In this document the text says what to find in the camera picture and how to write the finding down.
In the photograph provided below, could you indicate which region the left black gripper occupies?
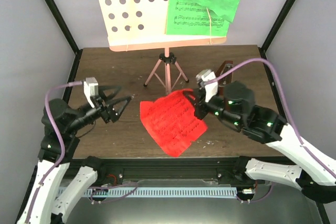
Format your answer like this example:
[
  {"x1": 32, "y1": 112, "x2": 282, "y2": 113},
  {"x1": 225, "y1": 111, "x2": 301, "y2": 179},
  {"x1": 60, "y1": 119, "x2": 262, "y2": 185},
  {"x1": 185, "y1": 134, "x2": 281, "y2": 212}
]
[{"x1": 68, "y1": 84, "x2": 133, "y2": 134}]

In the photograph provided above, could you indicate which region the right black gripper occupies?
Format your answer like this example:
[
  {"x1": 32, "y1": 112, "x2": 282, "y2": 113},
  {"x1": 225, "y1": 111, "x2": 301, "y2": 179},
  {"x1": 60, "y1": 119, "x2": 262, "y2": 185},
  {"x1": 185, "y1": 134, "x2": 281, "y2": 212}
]
[{"x1": 183, "y1": 88, "x2": 244, "y2": 127}]

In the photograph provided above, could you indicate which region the red paper sheet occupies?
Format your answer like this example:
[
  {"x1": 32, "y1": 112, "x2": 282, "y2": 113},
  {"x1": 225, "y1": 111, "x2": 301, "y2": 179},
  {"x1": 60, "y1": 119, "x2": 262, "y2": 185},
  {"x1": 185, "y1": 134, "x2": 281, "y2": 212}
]
[{"x1": 140, "y1": 89, "x2": 207, "y2": 157}]

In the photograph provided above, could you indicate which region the reddish-brown wooden metronome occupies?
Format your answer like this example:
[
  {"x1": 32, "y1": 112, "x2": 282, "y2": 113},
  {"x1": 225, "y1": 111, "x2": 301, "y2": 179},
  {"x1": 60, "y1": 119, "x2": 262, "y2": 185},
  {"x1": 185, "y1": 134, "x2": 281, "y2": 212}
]
[{"x1": 215, "y1": 60, "x2": 234, "y2": 96}]

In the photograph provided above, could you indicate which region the pink music stand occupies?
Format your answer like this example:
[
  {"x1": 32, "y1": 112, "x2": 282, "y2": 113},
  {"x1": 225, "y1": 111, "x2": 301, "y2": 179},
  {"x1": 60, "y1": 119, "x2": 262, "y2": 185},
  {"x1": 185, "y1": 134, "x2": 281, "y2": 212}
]
[{"x1": 99, "y1": 0, "x2": 226, "y2": 93}]

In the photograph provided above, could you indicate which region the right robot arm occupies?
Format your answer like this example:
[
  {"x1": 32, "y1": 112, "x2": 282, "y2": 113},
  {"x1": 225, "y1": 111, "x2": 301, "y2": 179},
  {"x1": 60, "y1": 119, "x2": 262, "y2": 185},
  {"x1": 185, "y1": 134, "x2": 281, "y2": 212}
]
[{"x1": 182, "y1": 81, "x2": 335, "y2": 204}]

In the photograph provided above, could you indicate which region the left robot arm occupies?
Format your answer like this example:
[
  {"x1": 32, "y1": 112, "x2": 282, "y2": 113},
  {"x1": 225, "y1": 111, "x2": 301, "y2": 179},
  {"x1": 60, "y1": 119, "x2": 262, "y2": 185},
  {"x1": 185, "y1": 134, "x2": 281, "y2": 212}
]
[{"x1": 17, "y1": 78, "x2": 132, "y2": 223}]

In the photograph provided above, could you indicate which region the green sheet music paper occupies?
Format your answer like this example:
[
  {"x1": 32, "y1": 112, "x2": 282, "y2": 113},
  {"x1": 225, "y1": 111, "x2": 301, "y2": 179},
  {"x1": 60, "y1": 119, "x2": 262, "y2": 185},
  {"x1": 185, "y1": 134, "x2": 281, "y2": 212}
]
[{"x1": 166, "y1": 0, "x2": 240, "y2": 37}]

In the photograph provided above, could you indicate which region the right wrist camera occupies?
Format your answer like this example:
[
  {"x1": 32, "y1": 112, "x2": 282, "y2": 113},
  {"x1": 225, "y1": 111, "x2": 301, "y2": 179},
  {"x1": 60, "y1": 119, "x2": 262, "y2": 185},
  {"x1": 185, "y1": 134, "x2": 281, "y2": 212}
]
[{"x1": 196, "y1": 69, "x2": 218, "y2": 103}]

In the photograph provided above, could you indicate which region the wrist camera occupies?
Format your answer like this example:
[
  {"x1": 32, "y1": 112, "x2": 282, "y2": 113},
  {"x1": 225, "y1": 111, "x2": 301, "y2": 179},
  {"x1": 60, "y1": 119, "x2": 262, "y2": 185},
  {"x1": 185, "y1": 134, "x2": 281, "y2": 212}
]
[
  {"x1": 83, "y1": 77, "x2": 99, "y2": 108},
  {"x1": 196, "y1": 69, "x2": 218, "y2": 103}
]

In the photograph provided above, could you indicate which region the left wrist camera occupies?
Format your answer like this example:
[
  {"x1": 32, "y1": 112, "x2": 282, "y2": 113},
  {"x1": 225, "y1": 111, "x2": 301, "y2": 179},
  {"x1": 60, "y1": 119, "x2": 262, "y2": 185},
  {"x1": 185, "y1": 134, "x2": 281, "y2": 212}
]
[{"x1": 83, "y1": 77, "x2": 99, "y2": 108}]

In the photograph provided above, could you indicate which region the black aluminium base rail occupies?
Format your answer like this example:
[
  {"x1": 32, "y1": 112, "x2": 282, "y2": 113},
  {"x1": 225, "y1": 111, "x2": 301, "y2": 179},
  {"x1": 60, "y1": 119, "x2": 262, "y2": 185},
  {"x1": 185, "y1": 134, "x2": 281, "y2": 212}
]
[{"x1": 60, "y1": 157, "x2": 263, "y2": 185}]

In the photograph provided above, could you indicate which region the white slotted cable duct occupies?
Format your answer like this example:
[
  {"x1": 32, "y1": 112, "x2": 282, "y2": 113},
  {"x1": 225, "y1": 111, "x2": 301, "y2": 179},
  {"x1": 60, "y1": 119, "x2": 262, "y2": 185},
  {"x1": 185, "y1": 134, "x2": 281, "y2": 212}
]
[{"x1": 82, "y1": 187, "x2": 237, "y2": 199}]

